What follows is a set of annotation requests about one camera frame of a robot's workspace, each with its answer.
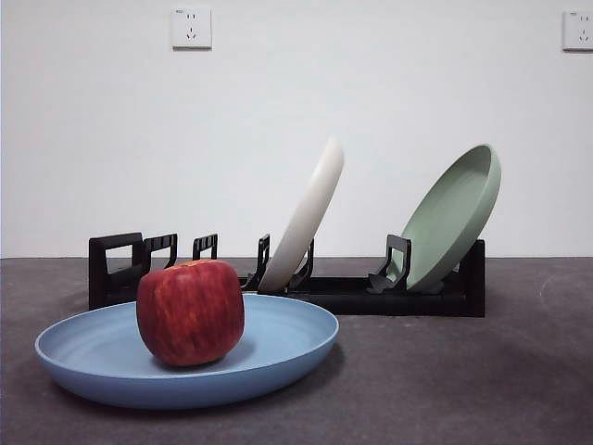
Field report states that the red apple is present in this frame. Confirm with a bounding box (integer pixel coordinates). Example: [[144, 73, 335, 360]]
[[135, 259, 246, 368]]

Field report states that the blue plate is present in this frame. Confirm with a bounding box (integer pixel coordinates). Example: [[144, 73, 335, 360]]
[[34, 292, 340, 411]]

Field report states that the white plate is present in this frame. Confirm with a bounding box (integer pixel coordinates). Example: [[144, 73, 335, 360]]
[[258, 136, 346, 293]]

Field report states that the black plate rack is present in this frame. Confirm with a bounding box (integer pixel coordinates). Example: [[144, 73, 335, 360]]
[[87, 231, 486, 319]]

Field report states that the green plate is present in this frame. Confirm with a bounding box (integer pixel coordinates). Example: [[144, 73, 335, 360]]
[[398, 143, 503, 294]]

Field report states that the white wall socket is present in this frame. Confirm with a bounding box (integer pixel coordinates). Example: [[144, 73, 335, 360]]
[[171, 5, 213, 51], [561, 8, 593, 52]]

